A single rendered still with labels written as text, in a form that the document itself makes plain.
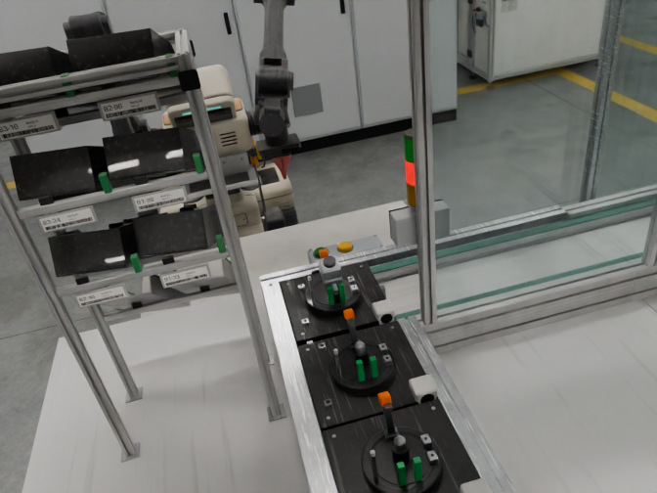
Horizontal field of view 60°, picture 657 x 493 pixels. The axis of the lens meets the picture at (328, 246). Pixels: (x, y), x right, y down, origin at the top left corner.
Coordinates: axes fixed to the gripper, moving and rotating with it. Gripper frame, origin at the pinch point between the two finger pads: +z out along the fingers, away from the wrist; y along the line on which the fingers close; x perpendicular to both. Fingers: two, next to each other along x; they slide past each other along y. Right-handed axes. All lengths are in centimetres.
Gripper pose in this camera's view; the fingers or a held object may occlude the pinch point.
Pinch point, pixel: (284, 175)
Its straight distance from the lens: 145.2
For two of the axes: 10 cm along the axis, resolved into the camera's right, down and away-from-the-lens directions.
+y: 9.7, -2.3, 1.2
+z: 1.2, 8.3, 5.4
